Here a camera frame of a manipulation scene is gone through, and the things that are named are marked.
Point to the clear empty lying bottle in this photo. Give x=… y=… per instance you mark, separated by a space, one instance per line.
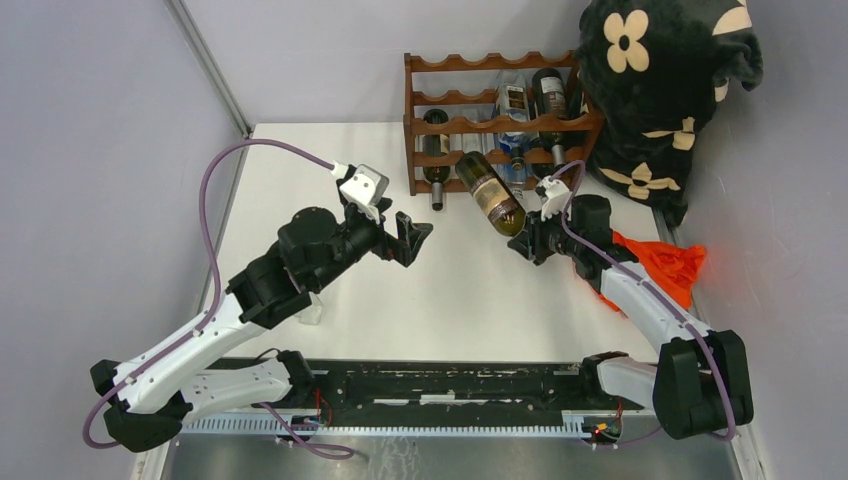
x=312 y=314

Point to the green wine bottle white label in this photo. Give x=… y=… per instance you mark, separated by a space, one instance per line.
x=534 y=140

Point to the orange cloth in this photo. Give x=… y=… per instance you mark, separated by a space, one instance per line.
x=674 y=269

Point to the black floral blanket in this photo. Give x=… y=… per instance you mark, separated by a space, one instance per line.
x=657 y=71

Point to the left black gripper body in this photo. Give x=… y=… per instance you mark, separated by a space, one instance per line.
x=386 y=245

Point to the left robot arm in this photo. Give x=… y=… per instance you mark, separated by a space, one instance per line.
x=145 y=402

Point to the brown wooden wine rack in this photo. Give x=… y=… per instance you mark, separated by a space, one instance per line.
x=590 y=122

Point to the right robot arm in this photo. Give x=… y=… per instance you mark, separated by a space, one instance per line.
x=700 y=382

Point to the blue square bottle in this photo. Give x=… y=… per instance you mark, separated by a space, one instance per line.
x=517 y=175

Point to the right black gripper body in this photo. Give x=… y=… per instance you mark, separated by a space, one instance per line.
x=546 y=238

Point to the clear bottle black cap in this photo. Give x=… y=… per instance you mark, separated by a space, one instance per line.
x=511 y=85

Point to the small clear glass bottle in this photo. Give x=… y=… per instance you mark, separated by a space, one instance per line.
x=475 y=142

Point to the green wine bottle front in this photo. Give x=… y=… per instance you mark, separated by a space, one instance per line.
x=436 y=146

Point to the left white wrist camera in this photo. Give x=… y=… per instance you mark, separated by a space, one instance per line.
x=362 y=186

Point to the black mounting rail base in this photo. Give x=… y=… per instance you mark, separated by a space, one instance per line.
x=452 y=398

